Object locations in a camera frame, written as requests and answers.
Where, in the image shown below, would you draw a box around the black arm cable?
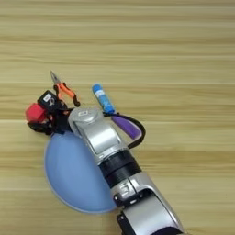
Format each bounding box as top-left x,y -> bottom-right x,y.
103,112 -> 147,150

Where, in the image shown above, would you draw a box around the small black box white label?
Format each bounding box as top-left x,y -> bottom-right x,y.
37,89 -> 62,111

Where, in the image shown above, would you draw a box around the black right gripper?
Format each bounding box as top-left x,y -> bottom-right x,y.
27,102 -> 75,136

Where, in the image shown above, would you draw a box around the red cube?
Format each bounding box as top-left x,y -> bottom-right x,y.
25,102 -> 48,124

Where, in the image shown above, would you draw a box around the blue glue stick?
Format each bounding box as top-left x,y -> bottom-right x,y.
91,84 -> 117,115

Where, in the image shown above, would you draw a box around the orange black needle-nose pliers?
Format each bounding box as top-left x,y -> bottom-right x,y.
50,70 -> 82,107

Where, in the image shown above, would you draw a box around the light blue round plate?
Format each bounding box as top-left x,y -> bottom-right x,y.
44,130 -> 118,215

